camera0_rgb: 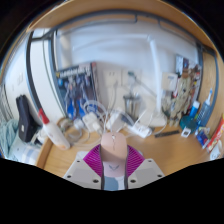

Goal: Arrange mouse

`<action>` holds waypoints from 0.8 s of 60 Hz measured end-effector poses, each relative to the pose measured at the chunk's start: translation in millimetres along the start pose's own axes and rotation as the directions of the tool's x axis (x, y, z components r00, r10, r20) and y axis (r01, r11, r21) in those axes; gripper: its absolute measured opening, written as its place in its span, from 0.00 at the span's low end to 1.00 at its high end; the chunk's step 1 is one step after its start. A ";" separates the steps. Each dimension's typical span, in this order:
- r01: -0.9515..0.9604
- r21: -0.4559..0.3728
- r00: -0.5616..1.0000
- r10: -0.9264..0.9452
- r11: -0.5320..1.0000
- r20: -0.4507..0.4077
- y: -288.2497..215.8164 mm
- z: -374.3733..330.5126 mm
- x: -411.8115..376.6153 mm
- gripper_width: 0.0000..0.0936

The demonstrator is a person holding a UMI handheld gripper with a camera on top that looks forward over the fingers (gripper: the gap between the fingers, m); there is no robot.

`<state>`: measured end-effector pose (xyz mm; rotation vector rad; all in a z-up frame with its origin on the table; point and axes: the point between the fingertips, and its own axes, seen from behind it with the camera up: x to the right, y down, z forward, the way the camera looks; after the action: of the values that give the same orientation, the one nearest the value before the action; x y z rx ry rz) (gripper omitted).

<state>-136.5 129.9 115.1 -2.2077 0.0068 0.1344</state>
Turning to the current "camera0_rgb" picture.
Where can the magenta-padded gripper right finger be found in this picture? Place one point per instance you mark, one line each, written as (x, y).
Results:
(145, 171)

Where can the pink computer mouse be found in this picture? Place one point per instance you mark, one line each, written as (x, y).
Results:
(114, 150)

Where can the teal and white bedding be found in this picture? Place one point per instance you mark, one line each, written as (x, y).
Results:
(15, 143)

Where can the small white desk clock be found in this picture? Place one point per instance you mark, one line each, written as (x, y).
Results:
(186, 132)

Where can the blue tissue pack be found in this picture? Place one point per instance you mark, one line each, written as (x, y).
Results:
(202, 137)

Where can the white red-capped pump bottle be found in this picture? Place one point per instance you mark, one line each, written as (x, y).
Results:
(55, 133)

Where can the small blue white-capped bottle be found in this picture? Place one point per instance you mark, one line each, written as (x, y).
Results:
(194, 109)

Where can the white wall box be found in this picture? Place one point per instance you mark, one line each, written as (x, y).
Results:
(170, 81)

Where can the teal round tin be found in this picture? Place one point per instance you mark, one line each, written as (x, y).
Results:
(187, 124)

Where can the black bag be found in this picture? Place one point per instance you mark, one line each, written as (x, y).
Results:
(26, 120)

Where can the white power adapter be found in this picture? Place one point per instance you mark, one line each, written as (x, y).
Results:
(114, 120)

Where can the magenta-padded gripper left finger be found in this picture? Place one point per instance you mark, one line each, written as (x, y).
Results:
(80, 171)

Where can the red chip can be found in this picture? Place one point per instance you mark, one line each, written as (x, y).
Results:
(216, 133)

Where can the blue robot model kit box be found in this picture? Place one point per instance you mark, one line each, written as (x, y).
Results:
(76, 90)

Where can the wooden robot figure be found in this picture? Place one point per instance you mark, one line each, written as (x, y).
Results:
(182, 96)

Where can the colourful poster board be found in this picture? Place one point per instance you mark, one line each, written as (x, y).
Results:
(191, 71)

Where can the black ruler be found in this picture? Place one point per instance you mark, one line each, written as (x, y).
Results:
(166, 134)

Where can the white power strip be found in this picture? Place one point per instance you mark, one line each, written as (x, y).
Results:
(139, 130)

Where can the white charger block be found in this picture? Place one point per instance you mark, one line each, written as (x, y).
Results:
(91, 122)

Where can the grey drinking cup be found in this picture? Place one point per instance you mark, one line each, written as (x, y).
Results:
(132, 105)

